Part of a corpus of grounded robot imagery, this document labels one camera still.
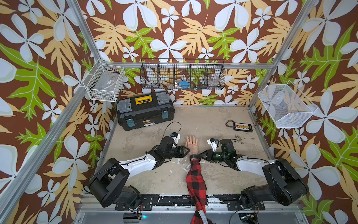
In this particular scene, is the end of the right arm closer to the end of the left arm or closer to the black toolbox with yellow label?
the end of the left arm

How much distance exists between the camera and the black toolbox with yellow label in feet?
3.12

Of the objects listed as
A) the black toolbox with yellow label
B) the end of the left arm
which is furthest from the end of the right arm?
the black toolbox with yellow label

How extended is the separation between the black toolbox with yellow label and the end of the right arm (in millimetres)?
403

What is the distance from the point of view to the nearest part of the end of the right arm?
2.23 ft
